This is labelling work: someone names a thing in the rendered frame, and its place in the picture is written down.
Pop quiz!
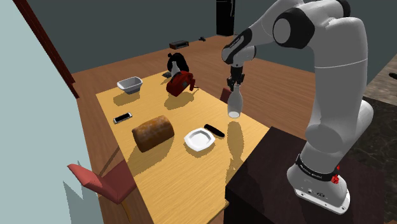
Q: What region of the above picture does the white plate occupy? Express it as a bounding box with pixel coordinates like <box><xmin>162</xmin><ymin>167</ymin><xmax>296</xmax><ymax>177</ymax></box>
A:
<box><xmin>183</xmin><ymin>127</ymin><xmax>216</xmax><ymax>153</ymax></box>

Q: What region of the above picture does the dark brown box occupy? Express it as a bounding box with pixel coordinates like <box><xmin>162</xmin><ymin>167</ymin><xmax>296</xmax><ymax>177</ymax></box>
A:
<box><xmin>169</xmin><ymin>40</ymin><xmax>190</xmax><ymax>50</ymax></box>

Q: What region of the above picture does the red chair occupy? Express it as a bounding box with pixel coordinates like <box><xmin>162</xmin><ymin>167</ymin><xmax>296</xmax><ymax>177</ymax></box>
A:
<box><xmin>219</xmin><ymin>87</ymin><xmax>232</xmax><ymax>104</ymax></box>
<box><xmin>67</xmin><ymin>159</ymin><xmax>137</xmax><ymax>205</ymax></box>

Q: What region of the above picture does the brown bread loaf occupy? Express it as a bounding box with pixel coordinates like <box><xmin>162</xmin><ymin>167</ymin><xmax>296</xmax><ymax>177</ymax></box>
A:
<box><xmin>131</xmin><ymin>115</ymin><xmax>176</xmax><ymax>153</ymax></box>

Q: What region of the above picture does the black smartphone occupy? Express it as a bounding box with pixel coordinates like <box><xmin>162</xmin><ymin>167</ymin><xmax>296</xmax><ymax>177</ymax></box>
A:
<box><xmin>113</xmin><ymin>111</ymin><xmax>133</xmax><ymax>125</ymax></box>

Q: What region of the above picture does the dark robot stand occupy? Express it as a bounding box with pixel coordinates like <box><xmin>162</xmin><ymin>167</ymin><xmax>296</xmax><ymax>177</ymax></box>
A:
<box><xmin>223</xmin><ymin>125</ymin><xmax>387</xmax><ymax>224</ymax></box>

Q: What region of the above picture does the white bowl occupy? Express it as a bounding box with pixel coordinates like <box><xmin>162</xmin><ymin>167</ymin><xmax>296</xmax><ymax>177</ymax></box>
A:
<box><xmin>116</xmin><ymin>76</ymin><xmax>144</xmax><ymax>95</ymax></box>

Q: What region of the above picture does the black remote control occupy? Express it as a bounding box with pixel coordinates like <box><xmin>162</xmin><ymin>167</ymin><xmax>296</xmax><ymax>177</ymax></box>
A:
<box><xmin>204</xmin><ymin>123</ymin><xmax>226</xmax><ymax>138</ymax></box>

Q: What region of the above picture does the black round object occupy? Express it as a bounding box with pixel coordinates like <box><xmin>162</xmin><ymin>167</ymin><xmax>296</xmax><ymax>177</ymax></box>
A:
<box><xmin>167</xmin><ymin>52</ymin><xmax>190</xmax><ymax>74</ymax></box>

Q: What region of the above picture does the white vase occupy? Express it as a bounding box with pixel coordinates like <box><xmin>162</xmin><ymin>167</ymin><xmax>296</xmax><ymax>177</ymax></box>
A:
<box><xmin>171</xmin><ymin>60</ymin><xmax>181</xmax><ymax>78</ymax></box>

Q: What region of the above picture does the white bottle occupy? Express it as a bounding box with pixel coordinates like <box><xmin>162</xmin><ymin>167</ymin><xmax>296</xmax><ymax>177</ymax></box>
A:
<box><xmin>227</xmin><ymin>83</ymin><xmax>243</xmax><ymax>119</ymax></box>

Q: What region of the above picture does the black refrigerator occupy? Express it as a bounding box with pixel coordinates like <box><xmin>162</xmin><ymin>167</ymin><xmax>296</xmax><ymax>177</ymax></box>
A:
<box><xmin>216</xmin><ymin>0</ymin><xmax>235</xmax><ymax>37</ymax></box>

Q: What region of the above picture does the wooden table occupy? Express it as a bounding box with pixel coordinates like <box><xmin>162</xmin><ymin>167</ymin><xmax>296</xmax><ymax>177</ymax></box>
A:
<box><xmin>95</xmin><ymin>70</ymin><xmax>270</xmax><ymax>224</ymax></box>

